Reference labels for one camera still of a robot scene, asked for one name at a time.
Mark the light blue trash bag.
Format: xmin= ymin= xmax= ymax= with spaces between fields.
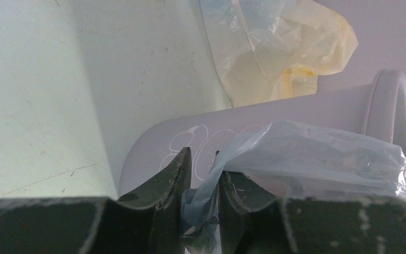
xmin=181 ymin=120 xmax=406 ymax=253

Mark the grey plastic trash bin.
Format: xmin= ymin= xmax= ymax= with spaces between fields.
xmin=116 ymin=69 xmax=406 ymax=195

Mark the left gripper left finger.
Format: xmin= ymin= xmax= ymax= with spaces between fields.
xmin=0 ymin=147 xmax=192 ymax=253

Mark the clear bag with yellow rim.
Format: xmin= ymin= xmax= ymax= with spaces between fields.
xmin=200 ymin=1 xmax=358 ymax=107

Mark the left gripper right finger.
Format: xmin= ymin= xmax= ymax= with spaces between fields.
xmin=218 ymin=162 xmax=406 ymax=253

